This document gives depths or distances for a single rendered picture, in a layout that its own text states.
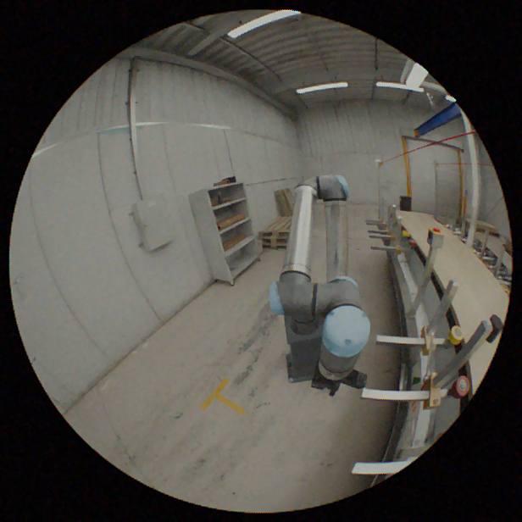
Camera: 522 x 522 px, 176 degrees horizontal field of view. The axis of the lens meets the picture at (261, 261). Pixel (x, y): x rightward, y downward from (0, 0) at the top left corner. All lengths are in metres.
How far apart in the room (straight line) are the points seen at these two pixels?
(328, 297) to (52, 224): 2.39
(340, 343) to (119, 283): 2.23
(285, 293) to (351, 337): 0.20
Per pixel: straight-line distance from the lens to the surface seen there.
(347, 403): 1.51
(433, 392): 0.73
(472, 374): 0.85
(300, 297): 0.40
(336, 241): 0.79
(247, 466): 1.49
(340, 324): 0.32
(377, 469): 0.52
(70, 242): 2.23
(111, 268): 2.24
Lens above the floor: 1.43
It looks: 26 degrees down
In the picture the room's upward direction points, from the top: 12 degrees counter-clockwise
